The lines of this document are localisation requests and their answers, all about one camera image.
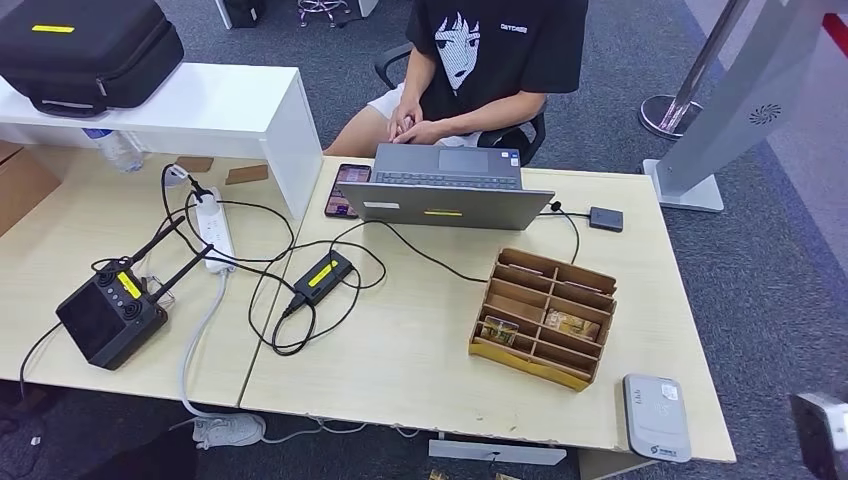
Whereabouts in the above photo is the silver kiosk stand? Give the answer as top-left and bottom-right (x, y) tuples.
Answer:
(642, 0), (848, 213)

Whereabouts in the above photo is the person's left hand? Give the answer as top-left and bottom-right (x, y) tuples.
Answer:
(394, 118), (447, 146)

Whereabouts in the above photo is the brown cardboard box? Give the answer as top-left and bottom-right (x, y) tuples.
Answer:
(0, 140), (62, 238)

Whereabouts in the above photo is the chrome stool base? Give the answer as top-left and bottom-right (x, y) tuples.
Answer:
(296, 0), (352, 28)

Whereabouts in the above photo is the white desk shelf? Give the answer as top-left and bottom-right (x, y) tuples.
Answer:
(0, 62), (324, 221)

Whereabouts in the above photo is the wooden card organizer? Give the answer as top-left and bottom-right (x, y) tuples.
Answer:
(468, 247), (618, 393)

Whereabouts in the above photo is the small black square box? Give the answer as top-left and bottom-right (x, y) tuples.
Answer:
(588, 206), (625, 234)

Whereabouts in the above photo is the black adapter with yellow label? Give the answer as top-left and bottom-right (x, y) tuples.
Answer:
(292, 250), (355, 307)

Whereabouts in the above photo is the white card reader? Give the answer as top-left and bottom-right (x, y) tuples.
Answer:
(621, 373), (693, 464)

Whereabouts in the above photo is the grey laptop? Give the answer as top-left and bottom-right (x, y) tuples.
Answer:
(335, 143), (556, 232)

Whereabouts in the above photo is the chrome stanchion post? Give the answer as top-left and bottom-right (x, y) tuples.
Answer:
(637, 0), (753, 140)

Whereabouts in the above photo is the black laptop charger cable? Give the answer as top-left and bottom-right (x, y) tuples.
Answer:
(329, 200), (582, 286)

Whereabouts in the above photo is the clear water bottle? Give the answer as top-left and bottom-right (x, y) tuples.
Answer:
(82, 127), (144, 175)

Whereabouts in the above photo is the white desk foot bracket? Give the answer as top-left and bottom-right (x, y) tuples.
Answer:
(427, 438), (568, 467)

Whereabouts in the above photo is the person's right hand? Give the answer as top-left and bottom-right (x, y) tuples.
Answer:
(387, 99), (425, 142)

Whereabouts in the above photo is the black carrying case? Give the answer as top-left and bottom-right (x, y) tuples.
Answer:
(0, 0), (185, 119)

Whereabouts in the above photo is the black smartphone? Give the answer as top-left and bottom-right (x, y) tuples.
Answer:
(323, 163), (373, 220)

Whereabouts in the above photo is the black adapter power cable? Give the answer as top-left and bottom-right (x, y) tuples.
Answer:
(246, 236), (388, 358)

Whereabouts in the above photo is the black bag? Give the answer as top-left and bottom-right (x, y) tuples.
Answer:
(221, 0), (268, 29)

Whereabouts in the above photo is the black plug cable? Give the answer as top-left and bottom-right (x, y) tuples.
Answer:
(160, 162), (298, 266)

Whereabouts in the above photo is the black router with antennas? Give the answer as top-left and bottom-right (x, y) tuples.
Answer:
(55, 216), (215, 372)

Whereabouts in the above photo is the black router cable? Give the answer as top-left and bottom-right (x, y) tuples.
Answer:
(18, 321), (62, 399)

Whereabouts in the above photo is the white power strip cable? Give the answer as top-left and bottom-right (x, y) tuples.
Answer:
(177, 271), (423, 445)

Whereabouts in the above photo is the white power strip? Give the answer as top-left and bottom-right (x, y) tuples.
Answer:
(193, 187), (237, 275)

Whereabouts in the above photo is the red barrier belt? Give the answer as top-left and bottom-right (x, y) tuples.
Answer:
(821, 13), (848, 58)

